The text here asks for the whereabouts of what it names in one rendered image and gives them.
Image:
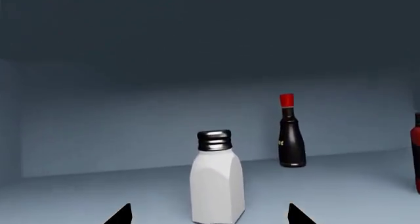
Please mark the white shaker with metal cap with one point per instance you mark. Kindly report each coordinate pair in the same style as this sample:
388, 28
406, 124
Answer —
216, 184

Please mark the dark sauce bottle red cap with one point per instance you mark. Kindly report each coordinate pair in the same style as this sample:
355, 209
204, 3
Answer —
291, 140

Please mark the red bottle with dark cap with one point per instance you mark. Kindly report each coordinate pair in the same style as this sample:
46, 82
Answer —
416, 155

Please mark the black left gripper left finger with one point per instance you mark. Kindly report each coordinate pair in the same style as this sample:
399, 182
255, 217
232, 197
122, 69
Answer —
122, 216

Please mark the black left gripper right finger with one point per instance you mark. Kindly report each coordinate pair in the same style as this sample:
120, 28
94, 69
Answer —
298, 216

